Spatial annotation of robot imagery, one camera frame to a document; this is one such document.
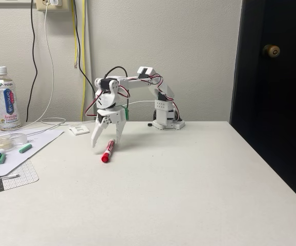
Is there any red Expo marker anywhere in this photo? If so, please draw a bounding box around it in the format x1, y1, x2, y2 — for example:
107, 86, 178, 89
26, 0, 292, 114
101, 138, 117, 163

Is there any white paper sheet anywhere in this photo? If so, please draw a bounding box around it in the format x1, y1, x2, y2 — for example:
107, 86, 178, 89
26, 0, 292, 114
0, 128, 66, 177

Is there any grid pattern mat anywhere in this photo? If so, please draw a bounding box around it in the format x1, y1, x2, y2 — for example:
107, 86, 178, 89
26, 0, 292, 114
0, 160, 40, 192

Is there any jasmine tea plastic bottle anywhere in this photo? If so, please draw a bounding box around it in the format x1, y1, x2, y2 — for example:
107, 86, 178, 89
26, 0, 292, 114
0, 66, 22, 131

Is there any thin white probe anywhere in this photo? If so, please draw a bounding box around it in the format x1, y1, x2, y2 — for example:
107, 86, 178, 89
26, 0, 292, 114
0, 174, 20, 183

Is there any dark door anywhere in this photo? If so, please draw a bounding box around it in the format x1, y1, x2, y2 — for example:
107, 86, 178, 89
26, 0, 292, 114
229, 0, 296, 210

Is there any brass door knob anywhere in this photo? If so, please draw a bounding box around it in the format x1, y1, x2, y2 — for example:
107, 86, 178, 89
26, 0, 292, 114
262, 44, 281, 59

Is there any white wall faceplate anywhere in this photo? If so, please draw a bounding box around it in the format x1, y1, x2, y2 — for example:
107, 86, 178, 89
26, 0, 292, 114
68, 124, 91, 135

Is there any black camera cable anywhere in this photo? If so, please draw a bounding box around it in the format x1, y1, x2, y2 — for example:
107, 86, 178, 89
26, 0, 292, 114
73, 0, 131, 108

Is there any yellow cable with clear plug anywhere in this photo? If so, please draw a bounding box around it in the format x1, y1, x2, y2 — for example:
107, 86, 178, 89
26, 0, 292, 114
72, 0, 78, 69

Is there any white charger cable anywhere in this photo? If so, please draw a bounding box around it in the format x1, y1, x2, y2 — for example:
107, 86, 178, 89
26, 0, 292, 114
0, 4, 55, 138

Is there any black power cable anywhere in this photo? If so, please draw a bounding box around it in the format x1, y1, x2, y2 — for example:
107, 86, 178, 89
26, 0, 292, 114
26, 0, 38, 123

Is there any beige wall outlet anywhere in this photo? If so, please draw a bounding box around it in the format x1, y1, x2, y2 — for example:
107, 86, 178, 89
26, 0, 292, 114
36, 0, 71, 13

